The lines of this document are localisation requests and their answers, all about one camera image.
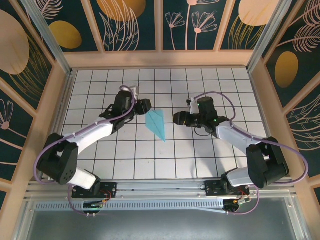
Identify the light blue paper sheet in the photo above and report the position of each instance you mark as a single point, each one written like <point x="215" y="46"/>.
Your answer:
<point x="156" y="122"/>

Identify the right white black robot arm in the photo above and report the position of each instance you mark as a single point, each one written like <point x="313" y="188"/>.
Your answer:
<point x="235" y="136"/>

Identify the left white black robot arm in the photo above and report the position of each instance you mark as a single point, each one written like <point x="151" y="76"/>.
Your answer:
<point x="92" y="135"/>

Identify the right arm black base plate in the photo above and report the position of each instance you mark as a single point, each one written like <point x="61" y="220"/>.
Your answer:
<point x="211" y="188"/>

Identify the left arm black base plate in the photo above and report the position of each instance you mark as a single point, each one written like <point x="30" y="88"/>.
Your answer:
<point x="110" y="187"/>

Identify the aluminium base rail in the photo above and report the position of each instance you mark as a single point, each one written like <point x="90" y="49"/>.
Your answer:
<point x="160" y="187"/>

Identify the aluminium corner post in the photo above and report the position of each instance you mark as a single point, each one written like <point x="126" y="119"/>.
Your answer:
<point x="48" y="37"/>
<point x="268" y="37"/>

